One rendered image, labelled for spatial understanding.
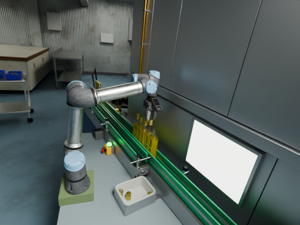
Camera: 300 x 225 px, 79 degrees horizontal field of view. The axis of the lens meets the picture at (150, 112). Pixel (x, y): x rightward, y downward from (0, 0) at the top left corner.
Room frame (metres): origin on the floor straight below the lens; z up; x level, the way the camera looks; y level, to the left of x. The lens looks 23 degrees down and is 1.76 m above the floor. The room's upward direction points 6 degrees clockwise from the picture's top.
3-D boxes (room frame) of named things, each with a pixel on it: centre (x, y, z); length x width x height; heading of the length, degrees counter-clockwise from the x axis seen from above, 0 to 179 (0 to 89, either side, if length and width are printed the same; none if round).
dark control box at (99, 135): (1.58, 0.49, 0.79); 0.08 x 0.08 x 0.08; 35
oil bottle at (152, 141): (1.16, -0.05, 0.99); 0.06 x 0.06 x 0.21; 35
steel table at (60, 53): (6.15, 2.81, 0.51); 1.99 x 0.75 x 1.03; 18
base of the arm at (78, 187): (0.88, 0.41, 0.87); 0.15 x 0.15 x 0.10
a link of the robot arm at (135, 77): (1.16, 0.08, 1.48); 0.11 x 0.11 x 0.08; 28
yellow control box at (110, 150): (1.35, 0.33, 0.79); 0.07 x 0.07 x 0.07; 35
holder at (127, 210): (0.90, 0.02, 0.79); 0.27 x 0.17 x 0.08; 125
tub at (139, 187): (0.89, 0.04, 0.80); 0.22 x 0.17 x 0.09; 125
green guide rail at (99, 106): (1.81, 0.49, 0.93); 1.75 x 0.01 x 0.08; 35
